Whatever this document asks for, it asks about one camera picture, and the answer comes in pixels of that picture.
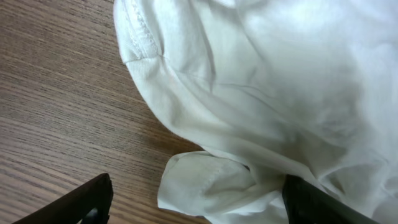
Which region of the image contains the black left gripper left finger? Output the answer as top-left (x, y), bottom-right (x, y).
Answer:
top-left (13, 173), bottom-right (113, 224)

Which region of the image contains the white Puma t-shirt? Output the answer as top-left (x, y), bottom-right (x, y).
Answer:
top-left (114, 0), bottom-right (397, 223)

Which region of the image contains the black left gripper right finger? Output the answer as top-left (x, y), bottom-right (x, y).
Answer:
top-left (282, 175), bottom-right (377, 224)

